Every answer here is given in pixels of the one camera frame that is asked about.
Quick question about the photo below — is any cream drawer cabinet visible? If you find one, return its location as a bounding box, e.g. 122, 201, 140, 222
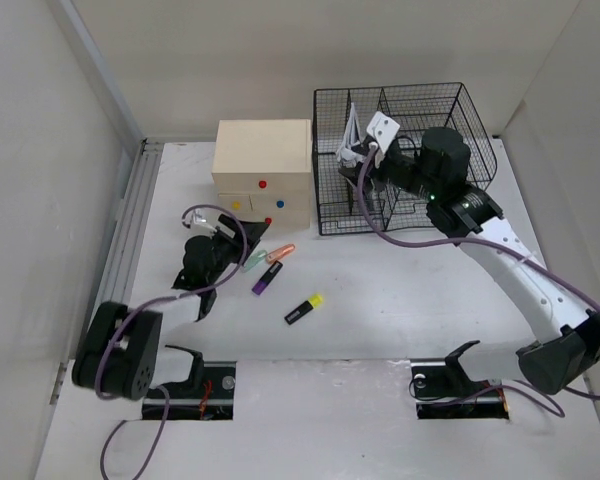
211, 119, 312, 230

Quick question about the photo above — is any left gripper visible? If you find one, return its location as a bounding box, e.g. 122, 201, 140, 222
205, 216, 267, 285

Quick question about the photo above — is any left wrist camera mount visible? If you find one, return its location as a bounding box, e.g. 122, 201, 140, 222
181, 207, 218, 233

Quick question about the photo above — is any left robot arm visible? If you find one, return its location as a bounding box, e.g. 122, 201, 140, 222
71, 214, 269, 400

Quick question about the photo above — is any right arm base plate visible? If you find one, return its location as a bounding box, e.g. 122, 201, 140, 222
408, 359, 509, 420

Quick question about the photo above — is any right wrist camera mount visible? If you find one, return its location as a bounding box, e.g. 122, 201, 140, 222
366, 111, 400, 154

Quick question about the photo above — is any yellow cap black highlighter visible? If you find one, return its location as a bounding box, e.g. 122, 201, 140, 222
284, 294, 324, 326

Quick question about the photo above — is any aluminium rail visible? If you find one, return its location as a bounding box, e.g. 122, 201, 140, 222
76, 139, 164, 347

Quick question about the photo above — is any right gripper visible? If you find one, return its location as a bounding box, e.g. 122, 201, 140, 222
338, 140, 441, 202

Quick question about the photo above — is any green translucent highlighter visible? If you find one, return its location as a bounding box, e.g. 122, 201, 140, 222
242, 250, 268, 272

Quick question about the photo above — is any orange translucent highlighter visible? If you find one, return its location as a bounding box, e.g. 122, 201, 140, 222
265, 243, 296, 264

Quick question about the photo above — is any black wire mesh organizer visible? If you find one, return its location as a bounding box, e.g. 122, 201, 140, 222
312, 82, 497, 236

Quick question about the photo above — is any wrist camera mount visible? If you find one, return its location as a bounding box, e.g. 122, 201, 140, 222
181, 207, 218, 233
366, 111, 400, 154

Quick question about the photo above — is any purple cap black highlighter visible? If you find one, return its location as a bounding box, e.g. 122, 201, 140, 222
251, 261, 283, 296

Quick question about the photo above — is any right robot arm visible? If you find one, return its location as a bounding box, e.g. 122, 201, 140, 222
356, 122, 600, 395

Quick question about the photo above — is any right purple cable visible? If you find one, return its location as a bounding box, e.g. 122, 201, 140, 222
357, 142, 600, 419

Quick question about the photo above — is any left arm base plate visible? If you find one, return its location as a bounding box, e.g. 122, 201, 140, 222
141, 356, 237, 421

